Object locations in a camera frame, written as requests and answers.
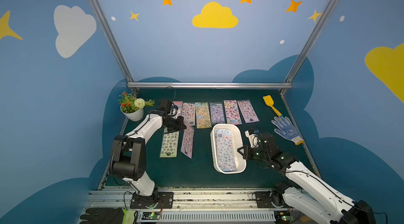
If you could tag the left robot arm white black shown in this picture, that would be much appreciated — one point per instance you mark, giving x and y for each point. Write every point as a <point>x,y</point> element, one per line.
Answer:
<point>128,156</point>

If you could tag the white vented cable duct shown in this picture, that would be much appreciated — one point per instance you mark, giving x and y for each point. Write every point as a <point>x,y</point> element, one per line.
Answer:
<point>217,216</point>

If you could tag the pink bear sticker sheet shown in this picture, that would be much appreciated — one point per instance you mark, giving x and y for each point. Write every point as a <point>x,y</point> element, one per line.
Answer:
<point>247,111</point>

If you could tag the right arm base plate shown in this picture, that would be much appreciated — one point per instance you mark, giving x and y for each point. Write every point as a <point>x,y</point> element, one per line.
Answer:
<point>270,199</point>

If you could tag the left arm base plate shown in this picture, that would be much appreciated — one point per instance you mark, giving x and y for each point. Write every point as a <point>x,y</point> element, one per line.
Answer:
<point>165,199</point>

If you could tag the aluminium frame back bar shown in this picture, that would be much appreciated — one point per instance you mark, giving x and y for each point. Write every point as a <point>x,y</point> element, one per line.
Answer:
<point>210,85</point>

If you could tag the light pink sticker sheet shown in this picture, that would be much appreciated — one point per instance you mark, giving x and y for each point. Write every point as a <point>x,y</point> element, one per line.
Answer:
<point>187,141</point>

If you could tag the pink bonbon drop sticker sheet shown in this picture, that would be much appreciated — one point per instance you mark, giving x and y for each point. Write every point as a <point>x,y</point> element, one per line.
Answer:
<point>189,113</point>

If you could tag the green panda sticker sheet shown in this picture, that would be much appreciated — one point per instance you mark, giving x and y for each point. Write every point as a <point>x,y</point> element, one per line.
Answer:
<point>202,116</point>

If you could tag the purple sticker sheet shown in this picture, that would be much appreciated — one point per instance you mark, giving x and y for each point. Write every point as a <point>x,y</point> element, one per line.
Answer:
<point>217,113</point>

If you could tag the white plastic storage box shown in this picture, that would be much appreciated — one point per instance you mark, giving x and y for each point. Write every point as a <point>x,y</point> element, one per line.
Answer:
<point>237,143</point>

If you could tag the yellow toy shovel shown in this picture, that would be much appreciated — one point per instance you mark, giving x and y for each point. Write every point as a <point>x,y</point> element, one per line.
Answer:
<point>270,103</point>

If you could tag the white lilac sticker sheet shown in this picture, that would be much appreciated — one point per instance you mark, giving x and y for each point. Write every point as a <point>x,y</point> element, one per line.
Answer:
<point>224,150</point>

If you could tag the aluminium frame left post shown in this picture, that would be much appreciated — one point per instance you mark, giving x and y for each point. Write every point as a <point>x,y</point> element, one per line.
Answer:
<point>99,13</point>

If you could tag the blue dotted work glove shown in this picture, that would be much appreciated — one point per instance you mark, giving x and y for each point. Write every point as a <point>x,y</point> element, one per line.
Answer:
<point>287,130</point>

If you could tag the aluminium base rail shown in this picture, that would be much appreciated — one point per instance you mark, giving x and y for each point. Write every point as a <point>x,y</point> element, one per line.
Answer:
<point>192,200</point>

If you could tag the aluminium frame right post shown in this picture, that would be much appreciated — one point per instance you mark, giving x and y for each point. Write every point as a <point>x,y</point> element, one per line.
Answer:
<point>317,29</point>

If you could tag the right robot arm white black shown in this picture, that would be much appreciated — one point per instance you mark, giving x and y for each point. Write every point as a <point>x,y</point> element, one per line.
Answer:
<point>314,197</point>

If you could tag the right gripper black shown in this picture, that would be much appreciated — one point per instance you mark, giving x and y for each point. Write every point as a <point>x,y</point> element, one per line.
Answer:
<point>249,152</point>

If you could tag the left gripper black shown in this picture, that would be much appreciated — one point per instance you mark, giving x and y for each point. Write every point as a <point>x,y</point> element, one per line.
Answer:
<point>176,122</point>

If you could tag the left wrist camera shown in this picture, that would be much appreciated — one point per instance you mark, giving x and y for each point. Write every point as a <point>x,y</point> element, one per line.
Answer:
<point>174,110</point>

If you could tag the pink blue cat sticker sheet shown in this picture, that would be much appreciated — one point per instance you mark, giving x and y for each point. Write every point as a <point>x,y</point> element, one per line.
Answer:
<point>180,106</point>

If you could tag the black green glove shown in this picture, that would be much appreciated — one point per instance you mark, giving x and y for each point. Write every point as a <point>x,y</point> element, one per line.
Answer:
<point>109,216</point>

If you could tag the pale green sticker sheet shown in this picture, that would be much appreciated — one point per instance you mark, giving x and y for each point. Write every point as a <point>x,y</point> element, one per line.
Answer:
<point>169,144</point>

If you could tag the aluminium frame post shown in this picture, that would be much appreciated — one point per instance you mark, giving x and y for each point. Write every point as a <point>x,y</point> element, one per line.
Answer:
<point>99,13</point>
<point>317,29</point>

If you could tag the white pot artificial flowers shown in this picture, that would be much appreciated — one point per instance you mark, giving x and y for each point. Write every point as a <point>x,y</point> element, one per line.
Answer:
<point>133,107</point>

